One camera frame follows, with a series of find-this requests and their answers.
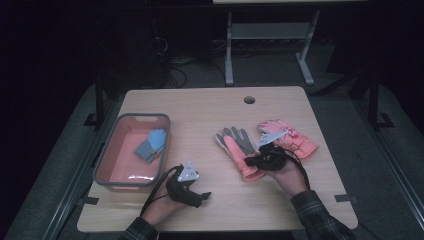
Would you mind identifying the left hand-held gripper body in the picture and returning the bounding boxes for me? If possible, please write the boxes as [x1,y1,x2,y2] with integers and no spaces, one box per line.
[165,162,205,209]

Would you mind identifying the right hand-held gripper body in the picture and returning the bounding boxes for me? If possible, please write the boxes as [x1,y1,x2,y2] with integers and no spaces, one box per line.
[255,129,290,172]

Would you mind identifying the pink glove with grey palm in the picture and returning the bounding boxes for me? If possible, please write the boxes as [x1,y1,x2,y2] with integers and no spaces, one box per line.
[214,126,268,183]

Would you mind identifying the pink basket with grey rim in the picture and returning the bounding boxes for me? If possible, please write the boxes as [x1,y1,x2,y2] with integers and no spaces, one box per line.
[92,112,172,193]

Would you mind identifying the person's right hand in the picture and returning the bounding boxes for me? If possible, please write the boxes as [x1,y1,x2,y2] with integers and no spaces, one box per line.
[264,159,310,198]

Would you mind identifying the person's left hand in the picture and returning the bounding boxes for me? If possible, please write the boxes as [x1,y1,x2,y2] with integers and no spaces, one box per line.
[141,181,187,228]

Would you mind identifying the pink padded ski glove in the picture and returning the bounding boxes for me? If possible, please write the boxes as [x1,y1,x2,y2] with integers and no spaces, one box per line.
[256,118,320,160]

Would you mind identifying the black metal stand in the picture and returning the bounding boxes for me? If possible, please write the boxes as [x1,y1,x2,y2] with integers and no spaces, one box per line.
[83,69,105,130]
[367,69,396,132]

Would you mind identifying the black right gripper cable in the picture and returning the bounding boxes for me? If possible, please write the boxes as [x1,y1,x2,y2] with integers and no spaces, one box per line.
[282,147,311,192]

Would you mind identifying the grey metal rail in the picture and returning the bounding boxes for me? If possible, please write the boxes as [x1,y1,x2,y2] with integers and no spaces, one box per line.
[41,99,125,240]
[353,99,424,222]

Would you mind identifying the black floor cables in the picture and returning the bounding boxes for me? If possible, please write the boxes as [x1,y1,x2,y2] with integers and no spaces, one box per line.
[151,34,228,90]

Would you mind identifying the grey metal frame desk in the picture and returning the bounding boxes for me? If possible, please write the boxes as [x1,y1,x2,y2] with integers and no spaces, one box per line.
[213,0,368,87]

